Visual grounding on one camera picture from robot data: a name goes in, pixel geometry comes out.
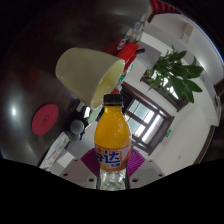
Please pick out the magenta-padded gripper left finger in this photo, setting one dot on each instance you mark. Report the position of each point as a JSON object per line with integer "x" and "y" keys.
{"x": 81, "y": 171}

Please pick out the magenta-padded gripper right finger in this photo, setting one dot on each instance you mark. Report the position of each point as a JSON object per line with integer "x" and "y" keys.
{"x": 145, "y": 170}

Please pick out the orange soda plastic bottle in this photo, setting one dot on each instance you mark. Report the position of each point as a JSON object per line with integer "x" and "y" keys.
{"x": 112, "y": 133}

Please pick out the green exit sign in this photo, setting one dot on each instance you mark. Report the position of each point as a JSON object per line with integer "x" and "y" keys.
{"x": 168, "y": 133}

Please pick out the grey round balls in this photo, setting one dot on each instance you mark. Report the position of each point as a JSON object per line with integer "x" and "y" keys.
{"x": 76, "y": 126}

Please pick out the dark wooden double door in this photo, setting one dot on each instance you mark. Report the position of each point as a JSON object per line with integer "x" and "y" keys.
{"x": 166, "y": 118}

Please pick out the flat round red coaster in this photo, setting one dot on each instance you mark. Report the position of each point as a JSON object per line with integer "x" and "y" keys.
{"x": 45, "y": 119}

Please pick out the pale yellow cup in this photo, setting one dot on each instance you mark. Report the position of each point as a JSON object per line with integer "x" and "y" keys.
{"x": 83, "y": 71}

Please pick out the small-leafed potted green plant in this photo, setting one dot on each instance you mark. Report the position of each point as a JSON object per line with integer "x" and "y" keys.
{"x": 176, "y": 73}

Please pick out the red plastic tray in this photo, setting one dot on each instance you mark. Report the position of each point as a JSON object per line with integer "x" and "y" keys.
{"x": 126, "y": 51}

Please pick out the group of round stickers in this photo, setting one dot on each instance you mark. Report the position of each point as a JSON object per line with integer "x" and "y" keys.
{"x": 133, "y": 31}

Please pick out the red carpeted stairs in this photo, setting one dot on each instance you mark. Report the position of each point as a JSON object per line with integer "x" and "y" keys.
{"x": 163, "y": 6}

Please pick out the white wall-mounted box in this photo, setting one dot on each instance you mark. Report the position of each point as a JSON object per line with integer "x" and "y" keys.
{"x": 187, "y": 31}

